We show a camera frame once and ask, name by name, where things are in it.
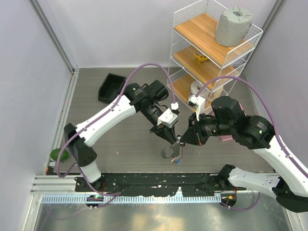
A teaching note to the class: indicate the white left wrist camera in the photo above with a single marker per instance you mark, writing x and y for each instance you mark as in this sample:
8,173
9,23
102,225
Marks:
167,118

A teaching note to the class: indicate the black plastic storage bin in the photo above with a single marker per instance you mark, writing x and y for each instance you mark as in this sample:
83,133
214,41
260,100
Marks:
110,88

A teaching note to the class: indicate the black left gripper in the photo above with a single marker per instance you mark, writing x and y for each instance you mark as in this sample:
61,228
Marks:
168,134

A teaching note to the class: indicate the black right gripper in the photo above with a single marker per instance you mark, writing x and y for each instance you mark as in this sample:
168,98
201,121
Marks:
190,136

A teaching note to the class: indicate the white slotted cable duct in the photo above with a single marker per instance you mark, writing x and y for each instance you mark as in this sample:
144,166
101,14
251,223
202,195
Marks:
178,198

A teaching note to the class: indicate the white wire wooden shelf rack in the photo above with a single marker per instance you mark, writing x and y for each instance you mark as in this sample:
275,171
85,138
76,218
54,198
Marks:
194,32

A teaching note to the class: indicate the black key tag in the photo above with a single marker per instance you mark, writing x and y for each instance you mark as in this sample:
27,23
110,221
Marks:
178,140

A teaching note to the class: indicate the grey wrapped paper roll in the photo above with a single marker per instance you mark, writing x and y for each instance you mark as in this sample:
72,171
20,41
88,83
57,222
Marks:
233,25

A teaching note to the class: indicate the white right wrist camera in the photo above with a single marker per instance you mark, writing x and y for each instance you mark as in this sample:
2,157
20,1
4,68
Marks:
198,103

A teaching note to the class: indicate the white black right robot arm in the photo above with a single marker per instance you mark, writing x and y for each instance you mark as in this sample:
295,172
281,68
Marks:
289,187

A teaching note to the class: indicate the beige cup on shelf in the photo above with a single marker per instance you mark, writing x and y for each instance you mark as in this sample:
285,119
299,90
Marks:
215,94

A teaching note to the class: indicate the green round fruit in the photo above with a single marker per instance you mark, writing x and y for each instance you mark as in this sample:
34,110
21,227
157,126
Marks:
55,153

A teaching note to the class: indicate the white labelled paper roll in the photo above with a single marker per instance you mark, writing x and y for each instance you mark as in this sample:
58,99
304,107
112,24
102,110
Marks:
195,87

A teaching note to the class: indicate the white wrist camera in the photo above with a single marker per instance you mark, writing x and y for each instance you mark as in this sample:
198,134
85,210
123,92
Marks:
167,118
198,103

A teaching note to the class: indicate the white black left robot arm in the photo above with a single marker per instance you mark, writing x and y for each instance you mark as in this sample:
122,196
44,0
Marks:
136,98

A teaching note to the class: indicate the yellow toy on shelf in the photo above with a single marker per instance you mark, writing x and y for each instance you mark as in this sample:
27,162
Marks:
200,57

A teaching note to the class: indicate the pink plastic tray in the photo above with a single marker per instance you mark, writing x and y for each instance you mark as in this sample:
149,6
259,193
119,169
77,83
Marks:
229,137

